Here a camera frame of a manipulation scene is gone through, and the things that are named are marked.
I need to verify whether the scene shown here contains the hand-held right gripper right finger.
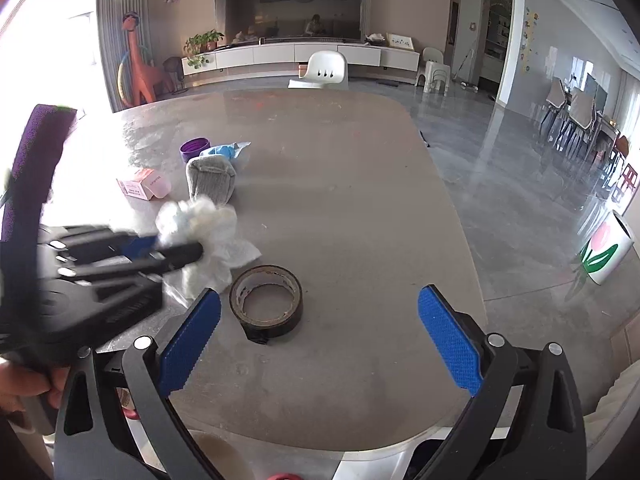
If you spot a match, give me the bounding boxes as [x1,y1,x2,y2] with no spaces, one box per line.
[417,285,587,480]

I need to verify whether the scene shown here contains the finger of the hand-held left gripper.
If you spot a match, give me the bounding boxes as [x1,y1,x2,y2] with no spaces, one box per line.
[50,227,162,263]
[56,241,204,283]

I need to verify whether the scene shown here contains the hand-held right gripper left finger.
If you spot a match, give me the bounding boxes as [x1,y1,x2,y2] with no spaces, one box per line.
[54,287,223,480]

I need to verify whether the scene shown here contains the black tape roll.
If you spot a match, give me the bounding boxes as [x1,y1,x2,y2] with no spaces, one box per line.
[229,265,303,346]

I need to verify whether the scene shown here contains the white square trash bin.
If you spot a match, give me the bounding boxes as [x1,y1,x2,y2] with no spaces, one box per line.
[330,439,453,480]

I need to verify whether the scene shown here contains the person's left hand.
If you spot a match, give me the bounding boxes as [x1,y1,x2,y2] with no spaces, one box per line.
[0,357,72,415]

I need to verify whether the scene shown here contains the clear plastic wrapper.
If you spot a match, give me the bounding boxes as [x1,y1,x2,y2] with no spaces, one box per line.
[162,280,201,309]

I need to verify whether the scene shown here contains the pink carton box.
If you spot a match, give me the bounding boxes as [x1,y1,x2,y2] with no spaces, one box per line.
[116,169,172,202]

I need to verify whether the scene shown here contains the grey sponge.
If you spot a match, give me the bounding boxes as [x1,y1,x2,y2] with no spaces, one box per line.
[186,155,238,206]

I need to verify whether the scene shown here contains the purple round lid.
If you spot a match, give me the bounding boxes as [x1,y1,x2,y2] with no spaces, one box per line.
[180,137,212,163]

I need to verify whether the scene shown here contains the light blue packet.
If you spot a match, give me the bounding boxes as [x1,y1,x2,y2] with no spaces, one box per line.
[200,141,251,161]

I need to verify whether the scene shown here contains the beige coffee table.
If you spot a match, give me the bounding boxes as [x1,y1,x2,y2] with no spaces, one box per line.
[30,87,488,463]

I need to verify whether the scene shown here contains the orange dinosaur toy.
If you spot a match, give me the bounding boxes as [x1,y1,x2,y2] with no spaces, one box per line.
[117,10,168,108]

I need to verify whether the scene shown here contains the white flower printed bin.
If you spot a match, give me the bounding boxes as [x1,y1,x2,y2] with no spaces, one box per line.
[579,210,635,286]

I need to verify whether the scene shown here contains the white sofa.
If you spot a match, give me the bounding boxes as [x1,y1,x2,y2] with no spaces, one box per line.
[582,370,640,453]

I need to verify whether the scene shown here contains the brown ball on stand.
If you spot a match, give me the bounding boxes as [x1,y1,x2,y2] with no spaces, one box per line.
[162,57,188,96]

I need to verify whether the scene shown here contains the green potted plant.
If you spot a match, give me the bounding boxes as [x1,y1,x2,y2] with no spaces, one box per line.
[182,30,226,68]

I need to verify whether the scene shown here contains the white television cabinet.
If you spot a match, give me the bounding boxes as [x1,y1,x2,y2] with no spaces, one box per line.
[181,41,421,75]

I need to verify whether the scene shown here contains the grey curtain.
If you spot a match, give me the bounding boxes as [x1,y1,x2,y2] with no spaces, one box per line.
[96,0,151,113]

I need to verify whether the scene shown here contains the white plastic chair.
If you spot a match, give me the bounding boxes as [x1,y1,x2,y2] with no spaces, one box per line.
[288,51,349,90]

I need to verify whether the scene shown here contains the dining table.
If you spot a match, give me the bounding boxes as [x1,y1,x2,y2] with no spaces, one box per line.
[592,112,621,161]

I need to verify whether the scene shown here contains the grey dining chair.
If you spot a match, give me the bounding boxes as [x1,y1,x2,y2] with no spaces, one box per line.
[539,77,568,141]
[557,87,598,156]

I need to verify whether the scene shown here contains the stacked white stools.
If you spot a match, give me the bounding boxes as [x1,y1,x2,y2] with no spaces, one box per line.
[416,47,453,95]

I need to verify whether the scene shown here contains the large black television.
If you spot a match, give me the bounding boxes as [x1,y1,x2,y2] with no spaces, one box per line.
[214,0,363,43]

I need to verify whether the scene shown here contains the white mop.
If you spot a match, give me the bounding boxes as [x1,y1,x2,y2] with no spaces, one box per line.
[450,42,481,91]

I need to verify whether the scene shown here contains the colourful wall stickers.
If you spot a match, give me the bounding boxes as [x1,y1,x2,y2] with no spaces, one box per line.
[520,5,540,73]

